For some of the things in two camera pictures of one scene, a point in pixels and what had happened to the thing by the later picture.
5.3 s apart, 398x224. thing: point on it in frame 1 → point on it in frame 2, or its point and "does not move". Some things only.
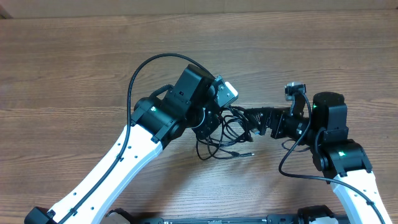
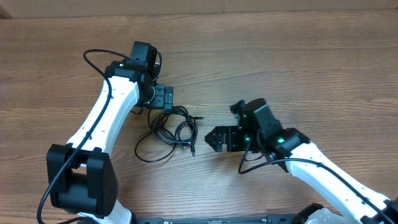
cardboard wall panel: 59,9 does not move
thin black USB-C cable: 232,152 → 193,144
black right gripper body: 295,127 → 248,140
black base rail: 272,219 does not move
